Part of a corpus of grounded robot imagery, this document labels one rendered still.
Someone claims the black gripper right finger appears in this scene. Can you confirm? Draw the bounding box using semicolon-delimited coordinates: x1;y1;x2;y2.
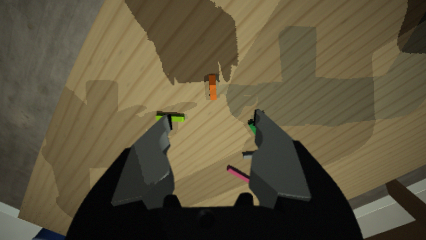
249;109;364;240

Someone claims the grey rectangular block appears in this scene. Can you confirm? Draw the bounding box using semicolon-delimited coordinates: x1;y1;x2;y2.
243;152;253;159

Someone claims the pink rod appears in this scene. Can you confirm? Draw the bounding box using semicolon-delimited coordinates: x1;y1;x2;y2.
227;165;249;182

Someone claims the orange rectangular block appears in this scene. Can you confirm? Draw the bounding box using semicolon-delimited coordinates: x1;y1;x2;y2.
209;74;217;100

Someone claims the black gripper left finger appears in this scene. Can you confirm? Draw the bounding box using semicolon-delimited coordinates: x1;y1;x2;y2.
64;114;175;240

